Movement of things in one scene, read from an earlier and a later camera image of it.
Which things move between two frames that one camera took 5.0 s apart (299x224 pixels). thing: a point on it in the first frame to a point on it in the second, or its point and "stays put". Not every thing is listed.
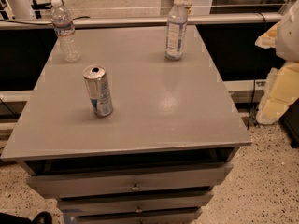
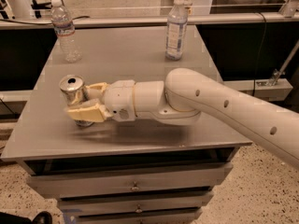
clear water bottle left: (64, 30) stays put
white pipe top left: (18, 0) stays put
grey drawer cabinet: (168, 144) stays put
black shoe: (43, 217) stays put
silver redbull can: (99, 92) to (72, 89)
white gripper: (289, 35) to (120, 99)
